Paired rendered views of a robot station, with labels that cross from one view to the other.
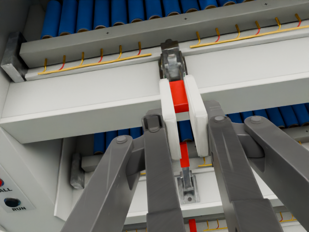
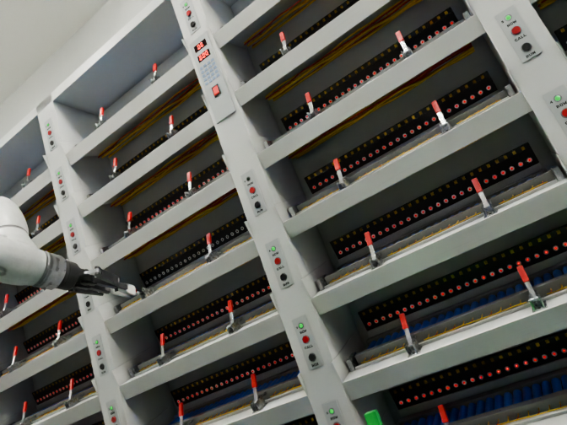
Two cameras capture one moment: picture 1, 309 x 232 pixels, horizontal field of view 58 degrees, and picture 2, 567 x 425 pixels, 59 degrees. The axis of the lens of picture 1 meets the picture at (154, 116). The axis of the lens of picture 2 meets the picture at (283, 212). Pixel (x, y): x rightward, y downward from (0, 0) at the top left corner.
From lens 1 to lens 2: 1.48 m
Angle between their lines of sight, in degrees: 62
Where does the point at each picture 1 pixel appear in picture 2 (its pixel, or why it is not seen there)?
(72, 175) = (131, 368)
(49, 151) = (124, 350)
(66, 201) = (122, 376)
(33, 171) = (110, 346)
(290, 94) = (173, 293)
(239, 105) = (161, 301)
